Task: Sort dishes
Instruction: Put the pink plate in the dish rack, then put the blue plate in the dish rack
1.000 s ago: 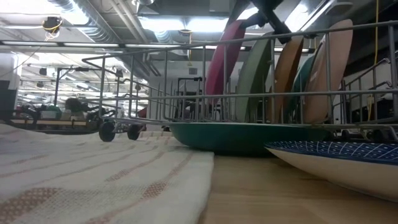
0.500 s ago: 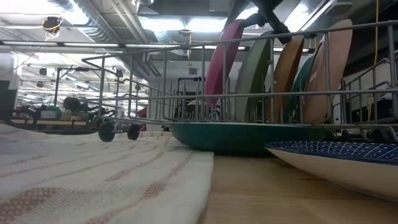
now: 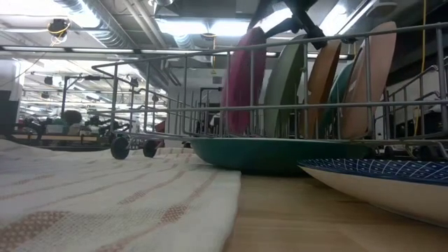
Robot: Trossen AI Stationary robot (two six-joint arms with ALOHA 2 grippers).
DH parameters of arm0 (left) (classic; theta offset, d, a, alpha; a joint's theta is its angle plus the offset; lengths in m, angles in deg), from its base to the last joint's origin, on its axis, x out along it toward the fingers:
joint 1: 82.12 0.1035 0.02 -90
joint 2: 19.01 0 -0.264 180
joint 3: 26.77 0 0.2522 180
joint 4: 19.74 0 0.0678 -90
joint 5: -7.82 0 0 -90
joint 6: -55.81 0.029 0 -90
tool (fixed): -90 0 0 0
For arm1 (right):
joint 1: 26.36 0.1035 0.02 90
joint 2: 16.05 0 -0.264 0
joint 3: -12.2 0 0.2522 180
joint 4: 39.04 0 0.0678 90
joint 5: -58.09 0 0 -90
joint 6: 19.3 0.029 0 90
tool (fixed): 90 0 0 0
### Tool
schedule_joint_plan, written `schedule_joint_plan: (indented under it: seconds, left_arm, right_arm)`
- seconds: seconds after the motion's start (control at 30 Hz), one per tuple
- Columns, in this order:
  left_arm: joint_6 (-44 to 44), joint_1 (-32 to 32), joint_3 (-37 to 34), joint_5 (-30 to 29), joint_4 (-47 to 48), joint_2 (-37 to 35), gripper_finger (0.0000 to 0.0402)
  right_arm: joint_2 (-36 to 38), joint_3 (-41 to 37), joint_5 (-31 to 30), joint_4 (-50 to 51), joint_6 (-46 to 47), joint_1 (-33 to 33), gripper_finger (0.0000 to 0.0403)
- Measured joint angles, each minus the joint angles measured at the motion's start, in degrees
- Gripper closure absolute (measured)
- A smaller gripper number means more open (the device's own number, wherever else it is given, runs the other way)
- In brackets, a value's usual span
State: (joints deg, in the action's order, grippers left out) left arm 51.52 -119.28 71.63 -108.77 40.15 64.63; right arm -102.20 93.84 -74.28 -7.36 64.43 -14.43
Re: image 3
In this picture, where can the black ceiling-mounted device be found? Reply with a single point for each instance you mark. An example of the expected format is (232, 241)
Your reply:
(59, 27)

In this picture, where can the pink beige plate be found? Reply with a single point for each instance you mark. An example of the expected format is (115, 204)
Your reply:
(360, 105)

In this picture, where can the background robot workstation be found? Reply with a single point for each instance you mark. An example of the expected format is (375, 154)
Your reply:
(71, 117)

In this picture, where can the orange brown plate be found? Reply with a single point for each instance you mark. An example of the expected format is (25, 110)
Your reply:
(322, 80)

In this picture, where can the spiral metal air duct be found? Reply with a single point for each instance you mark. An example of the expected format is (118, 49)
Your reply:
(105, 35)

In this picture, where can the small teal green plate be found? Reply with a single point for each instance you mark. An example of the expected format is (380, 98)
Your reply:
(339, 91)

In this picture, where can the magenta plate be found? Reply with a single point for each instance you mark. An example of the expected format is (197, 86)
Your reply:
(241, 80)

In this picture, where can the sage green plate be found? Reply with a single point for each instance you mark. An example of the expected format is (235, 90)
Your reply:
(283, 91)

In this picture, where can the blue patterned white-bottomed plate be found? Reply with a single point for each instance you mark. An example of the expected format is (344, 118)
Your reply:
(385, 196)

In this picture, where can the white striped dish towel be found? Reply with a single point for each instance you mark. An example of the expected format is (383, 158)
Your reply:
(105, 196)

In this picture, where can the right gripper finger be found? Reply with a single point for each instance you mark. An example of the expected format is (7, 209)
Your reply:
(285, 27)
(311, 29)

